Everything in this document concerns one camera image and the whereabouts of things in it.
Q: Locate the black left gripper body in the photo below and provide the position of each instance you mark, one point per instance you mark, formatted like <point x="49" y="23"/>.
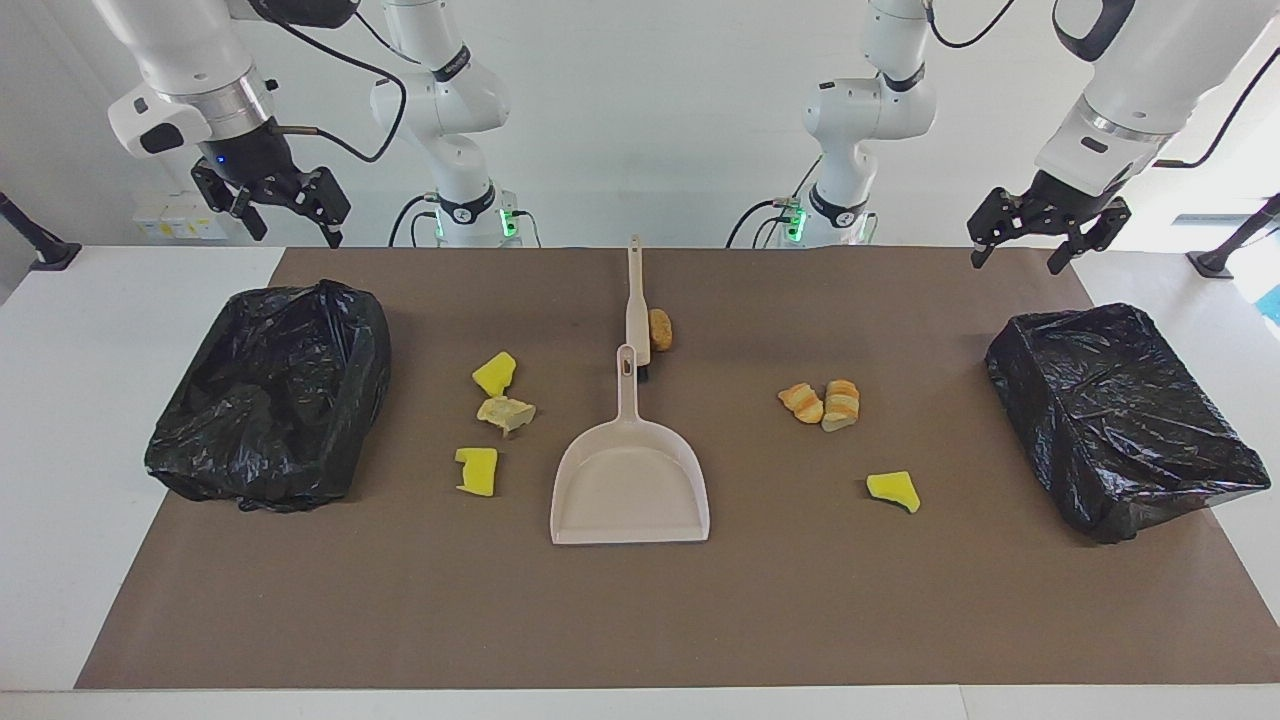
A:
<point x="1055" y="200"/>

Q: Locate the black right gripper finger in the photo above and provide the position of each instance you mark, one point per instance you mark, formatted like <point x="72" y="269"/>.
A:
<point x="228" y="195"/>
<point x="330" y="205"/>

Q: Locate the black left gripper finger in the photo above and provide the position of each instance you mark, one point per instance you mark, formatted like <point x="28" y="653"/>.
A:
<point x="993" y="220"/>
<point x="1105" y="225"/>

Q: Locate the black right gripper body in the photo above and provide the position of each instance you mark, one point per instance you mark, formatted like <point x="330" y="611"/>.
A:
<point x="255" y="155"/>

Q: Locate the yellow sponge piece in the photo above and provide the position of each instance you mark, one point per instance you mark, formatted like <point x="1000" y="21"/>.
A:
<point x="478" y="472"/>
<point x="893" y="489"/>
<point x="494" y="375"/>

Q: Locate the pale striped croissant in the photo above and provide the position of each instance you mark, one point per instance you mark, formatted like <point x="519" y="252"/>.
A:
<point x="841" y="405"/>

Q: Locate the orange striped croissant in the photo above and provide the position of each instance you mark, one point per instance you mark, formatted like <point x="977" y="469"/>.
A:
<point x="802" y="403"/>

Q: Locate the pale food scrap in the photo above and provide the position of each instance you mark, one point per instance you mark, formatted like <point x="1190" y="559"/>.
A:
<point x="505" y="412"/>

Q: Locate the beige hand brush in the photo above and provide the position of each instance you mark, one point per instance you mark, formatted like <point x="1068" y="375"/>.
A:
<point x="637" y="320"/>

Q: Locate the brown fried nugget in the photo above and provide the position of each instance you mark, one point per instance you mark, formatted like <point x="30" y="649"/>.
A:
<point x="660" y="330"/>

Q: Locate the beige plastic dustpan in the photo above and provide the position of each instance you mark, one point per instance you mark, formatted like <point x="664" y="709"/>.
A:
<point x="630" y="480"/>

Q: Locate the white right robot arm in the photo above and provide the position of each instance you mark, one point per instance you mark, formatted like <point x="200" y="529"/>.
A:
<point x="445" y="110"/>

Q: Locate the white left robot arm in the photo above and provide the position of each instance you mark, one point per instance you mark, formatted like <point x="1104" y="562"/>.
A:
<point x="870" y="110"/>

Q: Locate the left black trash bag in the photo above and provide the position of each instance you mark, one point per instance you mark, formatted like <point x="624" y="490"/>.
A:
<point x="1120" y="420"/>

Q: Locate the black trash bag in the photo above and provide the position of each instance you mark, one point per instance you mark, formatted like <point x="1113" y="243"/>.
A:
<point x="1120" y="420"/>
<point x="270" y="400"/>

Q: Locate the right black trash bag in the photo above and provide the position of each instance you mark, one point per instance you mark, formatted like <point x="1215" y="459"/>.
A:
<point x="270" y="400"/>

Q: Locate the white socket box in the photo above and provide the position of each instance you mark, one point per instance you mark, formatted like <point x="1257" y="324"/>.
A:
<point x="175" y="220"/>

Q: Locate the blue plastic item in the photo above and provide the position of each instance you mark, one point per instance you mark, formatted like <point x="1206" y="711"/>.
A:
<point x="1273" y="305"/>

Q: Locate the brown table mat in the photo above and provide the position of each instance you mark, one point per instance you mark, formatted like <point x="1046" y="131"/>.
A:
<point x="640" y="620"/>

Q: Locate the black camera stand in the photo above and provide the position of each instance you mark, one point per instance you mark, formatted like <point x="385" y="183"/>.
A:
<point x="1212" y="263"/>
<point x="55" y="255"/>

